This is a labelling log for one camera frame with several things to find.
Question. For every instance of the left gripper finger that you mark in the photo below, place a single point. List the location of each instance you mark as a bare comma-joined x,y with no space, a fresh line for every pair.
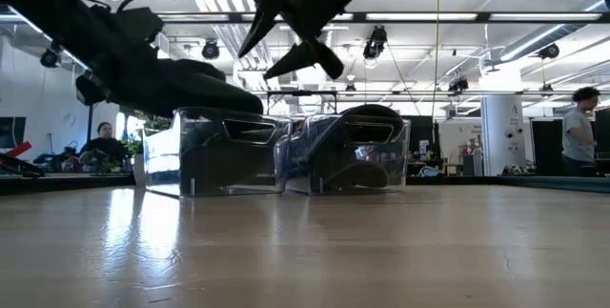
190,70

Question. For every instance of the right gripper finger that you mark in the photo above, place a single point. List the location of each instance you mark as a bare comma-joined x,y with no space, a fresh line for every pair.
267,3
310,57

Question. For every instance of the blue denim cap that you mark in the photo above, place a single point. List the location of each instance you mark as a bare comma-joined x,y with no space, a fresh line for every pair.
372,112

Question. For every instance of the dark grey cap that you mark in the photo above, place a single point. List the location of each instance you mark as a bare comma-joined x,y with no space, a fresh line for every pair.
224,165

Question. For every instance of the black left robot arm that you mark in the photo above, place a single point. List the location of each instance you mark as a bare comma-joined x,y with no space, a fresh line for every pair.
47,3

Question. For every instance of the black ceiling spotlight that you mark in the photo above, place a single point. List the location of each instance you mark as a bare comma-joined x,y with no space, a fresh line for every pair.
50,57
546,88
350,88
458,85
375,43
210,49
549,51

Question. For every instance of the white ceiling pipe bundle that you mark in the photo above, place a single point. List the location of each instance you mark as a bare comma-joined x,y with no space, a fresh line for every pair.
224,36

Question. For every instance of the clear plastic bin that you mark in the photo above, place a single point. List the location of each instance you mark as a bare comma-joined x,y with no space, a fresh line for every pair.
162,155
295,155

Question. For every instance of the small plant in white pot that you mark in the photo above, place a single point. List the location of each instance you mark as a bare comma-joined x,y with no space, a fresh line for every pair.
138,170

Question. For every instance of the red tool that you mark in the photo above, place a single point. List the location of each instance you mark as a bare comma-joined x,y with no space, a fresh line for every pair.
19,149

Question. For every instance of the black overhead crossbar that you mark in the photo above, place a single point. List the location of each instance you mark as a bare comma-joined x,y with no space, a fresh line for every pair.
482,17

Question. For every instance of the white round column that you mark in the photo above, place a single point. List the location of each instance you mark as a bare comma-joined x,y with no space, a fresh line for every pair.
500,131

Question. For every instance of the black background rail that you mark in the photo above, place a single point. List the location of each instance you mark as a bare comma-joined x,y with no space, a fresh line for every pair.
305,93

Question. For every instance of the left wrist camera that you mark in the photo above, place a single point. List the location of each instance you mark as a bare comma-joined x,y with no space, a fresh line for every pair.
90,91

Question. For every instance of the black table frame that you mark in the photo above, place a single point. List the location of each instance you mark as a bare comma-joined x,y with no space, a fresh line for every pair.
71,184

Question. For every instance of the black wall monitor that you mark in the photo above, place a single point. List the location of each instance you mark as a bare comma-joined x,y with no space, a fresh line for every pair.
12,131

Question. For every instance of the slim silver ceiling duct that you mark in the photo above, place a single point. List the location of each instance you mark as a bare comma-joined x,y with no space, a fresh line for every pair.
538,36

